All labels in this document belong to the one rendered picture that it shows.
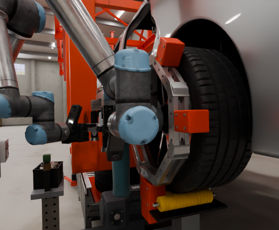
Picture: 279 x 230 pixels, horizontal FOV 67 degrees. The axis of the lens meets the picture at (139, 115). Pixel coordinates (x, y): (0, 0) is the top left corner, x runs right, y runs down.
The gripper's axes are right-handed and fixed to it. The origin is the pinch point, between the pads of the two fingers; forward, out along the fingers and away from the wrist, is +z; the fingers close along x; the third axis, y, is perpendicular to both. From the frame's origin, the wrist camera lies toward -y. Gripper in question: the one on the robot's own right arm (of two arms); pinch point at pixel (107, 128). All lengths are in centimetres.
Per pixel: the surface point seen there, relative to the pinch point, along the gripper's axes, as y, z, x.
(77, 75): 29, 62, 6
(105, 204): -44, 42, -6
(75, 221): -83, 110, 7
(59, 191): -38, 55, 18
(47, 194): -39, 55, 24
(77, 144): -13, 60, 7
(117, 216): -51, 41, -12
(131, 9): 177, 261, -95
